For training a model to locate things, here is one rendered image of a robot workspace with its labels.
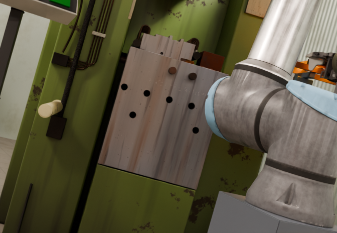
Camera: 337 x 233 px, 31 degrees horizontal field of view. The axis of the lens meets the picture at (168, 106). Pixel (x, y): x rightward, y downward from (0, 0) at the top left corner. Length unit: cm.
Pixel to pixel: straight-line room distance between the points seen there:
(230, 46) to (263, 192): 130
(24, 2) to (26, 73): 395
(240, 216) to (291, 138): 19
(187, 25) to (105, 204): 97
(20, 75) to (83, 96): 363
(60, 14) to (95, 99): 43
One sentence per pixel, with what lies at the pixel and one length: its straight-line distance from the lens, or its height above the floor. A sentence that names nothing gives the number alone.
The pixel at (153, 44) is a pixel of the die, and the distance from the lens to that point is 232.
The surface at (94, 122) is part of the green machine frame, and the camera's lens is 246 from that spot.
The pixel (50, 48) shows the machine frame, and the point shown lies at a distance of 291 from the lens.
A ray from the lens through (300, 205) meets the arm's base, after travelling 125.
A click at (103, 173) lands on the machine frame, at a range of 228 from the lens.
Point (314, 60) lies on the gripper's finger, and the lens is 199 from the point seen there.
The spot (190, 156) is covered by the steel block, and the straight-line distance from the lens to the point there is 229.
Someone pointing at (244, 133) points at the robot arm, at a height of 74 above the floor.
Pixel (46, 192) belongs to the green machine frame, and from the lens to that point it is 250.
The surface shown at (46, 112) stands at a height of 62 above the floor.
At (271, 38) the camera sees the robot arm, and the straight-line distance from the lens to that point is 143.
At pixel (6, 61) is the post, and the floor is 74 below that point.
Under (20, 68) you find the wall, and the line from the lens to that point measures 606.
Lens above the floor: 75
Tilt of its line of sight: level
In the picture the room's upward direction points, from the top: 16 degrees clockwise
